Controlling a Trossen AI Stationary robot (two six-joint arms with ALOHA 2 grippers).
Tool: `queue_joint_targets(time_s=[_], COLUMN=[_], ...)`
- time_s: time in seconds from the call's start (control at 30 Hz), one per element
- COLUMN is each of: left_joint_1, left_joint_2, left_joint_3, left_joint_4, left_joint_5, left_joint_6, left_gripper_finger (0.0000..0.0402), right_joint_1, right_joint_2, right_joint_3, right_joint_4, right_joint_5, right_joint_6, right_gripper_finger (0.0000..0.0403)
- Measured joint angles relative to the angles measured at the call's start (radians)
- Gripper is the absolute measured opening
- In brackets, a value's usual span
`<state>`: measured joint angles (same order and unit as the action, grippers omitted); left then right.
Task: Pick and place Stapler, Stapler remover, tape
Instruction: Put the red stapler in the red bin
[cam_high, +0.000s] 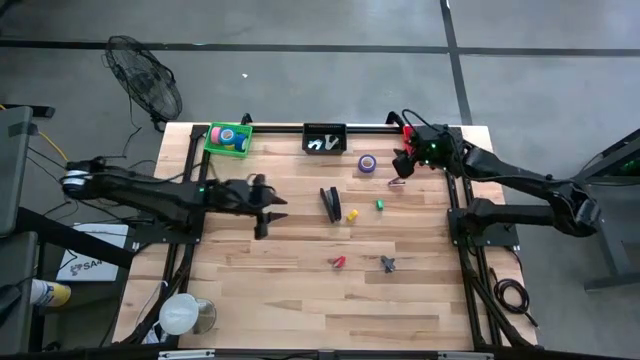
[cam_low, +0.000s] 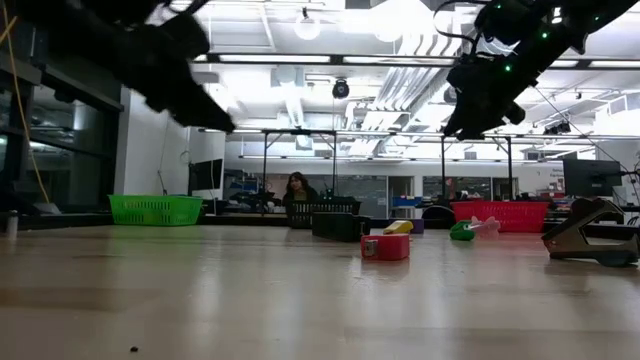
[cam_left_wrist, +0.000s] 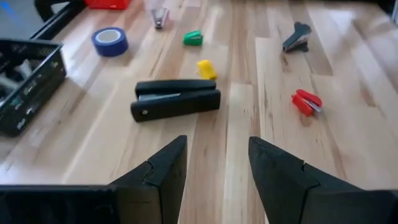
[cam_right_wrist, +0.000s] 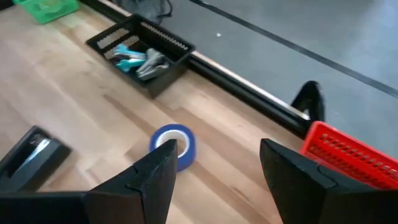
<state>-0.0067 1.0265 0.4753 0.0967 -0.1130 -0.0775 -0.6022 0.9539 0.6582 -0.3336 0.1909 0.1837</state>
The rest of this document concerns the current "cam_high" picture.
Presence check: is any grey metal desk frame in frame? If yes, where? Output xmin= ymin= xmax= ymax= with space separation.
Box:
xmin=552 ymin=127 xmax=640 ymax=291

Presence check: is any yellow extension cable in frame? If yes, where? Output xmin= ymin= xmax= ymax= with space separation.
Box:
xmin=0 ymin=102 xmax=69 ymax=162

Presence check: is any silver aluminium bar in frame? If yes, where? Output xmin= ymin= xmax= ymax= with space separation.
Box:
xmin=438 ymin=351 xmax=494 ymax=360
xmin=158 ymin=349 xmax=216 ymax=360

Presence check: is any black table frame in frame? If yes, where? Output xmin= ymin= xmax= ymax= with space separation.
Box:
xmin=119 ymin=112 xmax=540 ymax=360

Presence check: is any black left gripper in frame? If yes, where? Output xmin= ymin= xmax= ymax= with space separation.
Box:
xmin=202 ymin=173 xmax=290 ymax=241

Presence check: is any green plastic basket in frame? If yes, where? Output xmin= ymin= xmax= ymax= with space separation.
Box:
xmin=203 ymin=122 xmax=254 ymax=159

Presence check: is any black coiled cable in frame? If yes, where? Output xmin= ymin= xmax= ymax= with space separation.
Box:
xmin=492 ymin=267 xmax=540 ymax=329

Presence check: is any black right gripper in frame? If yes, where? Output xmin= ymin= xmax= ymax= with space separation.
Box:
xmin=392 ymin=124 xmax=467 ymax=180

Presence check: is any black floor fan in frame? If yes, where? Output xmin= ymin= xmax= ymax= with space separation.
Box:
xmin=103 ymin=34 xmax=184 ymax=125

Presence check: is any black stapler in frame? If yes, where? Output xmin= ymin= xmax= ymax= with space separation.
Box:
xmin=319 ymin=186 xmax=343 ymax=224

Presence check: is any black diagonal beam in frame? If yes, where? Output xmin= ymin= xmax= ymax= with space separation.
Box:
xmin=17 ymin=206 xmax=137 ymax=270

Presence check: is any black plastic basket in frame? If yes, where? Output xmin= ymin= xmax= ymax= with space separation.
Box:
xmin=302 ymin=122 xmax=348 ymax=155

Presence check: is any white lamp cable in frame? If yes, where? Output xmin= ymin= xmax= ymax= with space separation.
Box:
xmin=142 ymin=279 xmax=169 ymax=346

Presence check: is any white yellow spray can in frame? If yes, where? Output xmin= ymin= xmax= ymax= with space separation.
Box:
xmin=29 ymin=278 xmax=72 ymax=308

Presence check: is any blue tape roll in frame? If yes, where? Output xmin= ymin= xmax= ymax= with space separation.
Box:
xmin=219 ymin=127 xmax=249 ymax=153

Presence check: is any grey side table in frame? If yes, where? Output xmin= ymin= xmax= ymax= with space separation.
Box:
xmin=0 ymin=230 xmax=40 ymax=355
xmin=0 ymin=104 xmax=56 ymax=239

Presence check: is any white printed board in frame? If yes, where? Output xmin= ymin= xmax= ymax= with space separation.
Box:
xmin=55 ymin=223 xmax=130 ymax=283

